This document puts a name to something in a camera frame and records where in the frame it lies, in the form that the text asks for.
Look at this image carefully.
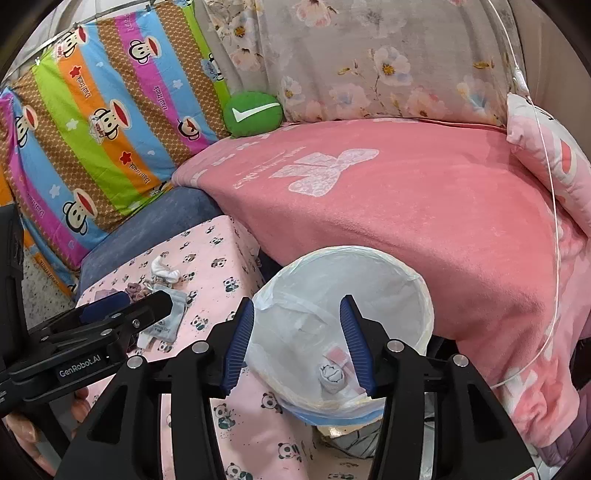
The pink fleece blanket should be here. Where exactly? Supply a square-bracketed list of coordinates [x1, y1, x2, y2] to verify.
[172, 117, 591, 448]

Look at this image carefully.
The pink panda print cloth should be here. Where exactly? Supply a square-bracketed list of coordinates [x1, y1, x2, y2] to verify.
[74, 215, 384, 480]

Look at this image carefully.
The green round check-mark cushion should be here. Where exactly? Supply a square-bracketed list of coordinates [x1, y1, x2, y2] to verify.
[224, 91, 283, 138]

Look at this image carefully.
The striped monkey print cushion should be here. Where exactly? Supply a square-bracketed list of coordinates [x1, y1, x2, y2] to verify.
[0, 0, 232, 296]

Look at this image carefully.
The pink white pillow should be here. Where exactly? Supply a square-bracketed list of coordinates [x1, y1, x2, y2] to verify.
[505, 92, 591, 224]

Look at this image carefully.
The thin white cable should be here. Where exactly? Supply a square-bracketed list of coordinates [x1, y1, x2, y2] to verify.
[487, 0, 561, 389]

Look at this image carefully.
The white lined waste bin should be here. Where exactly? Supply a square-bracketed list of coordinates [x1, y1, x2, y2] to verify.
[245, 246, 435, 425]

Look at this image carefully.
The thin metal rod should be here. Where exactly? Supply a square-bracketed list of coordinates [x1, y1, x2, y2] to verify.
[7, 0, 155, 81]

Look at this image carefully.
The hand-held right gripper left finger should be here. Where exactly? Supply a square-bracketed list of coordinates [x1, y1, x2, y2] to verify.
[55, 298, 256, 480]

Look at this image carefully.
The person's left hand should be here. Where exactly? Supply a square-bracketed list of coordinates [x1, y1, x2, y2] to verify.
[0, 387, 89, 469]

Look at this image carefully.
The small white cloth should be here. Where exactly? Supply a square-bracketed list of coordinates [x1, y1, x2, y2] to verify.
[135, 330, 161, 354]

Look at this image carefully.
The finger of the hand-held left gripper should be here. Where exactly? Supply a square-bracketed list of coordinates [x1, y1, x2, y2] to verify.
[28, 292, 130, 337]
[9, 291, 175, 370]

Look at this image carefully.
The grey floral blanket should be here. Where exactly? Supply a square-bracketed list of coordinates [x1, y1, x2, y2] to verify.
[203, 0, 527, 127]

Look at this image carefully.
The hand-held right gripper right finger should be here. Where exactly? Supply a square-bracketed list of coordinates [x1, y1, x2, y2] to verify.
[339, 295, 539, 480]

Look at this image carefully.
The blue velvet sofa cushion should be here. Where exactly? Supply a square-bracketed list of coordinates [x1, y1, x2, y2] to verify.
[81, 187, 223, 296]

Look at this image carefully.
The grey white sock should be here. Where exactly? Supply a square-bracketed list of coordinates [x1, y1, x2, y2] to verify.
[315, 361, 348, 394]
[150, 290, 188, 343]

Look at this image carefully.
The pink white cloth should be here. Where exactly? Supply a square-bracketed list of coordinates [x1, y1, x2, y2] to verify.
[323, 348, 368, 398]

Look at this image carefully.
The brown hair scrunchie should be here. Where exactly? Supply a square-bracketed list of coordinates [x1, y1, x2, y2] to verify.
[126, 281, 154, 302]

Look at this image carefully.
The pink quilted cloth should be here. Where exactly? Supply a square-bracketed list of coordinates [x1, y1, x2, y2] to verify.
[538, 436, 580, 468]

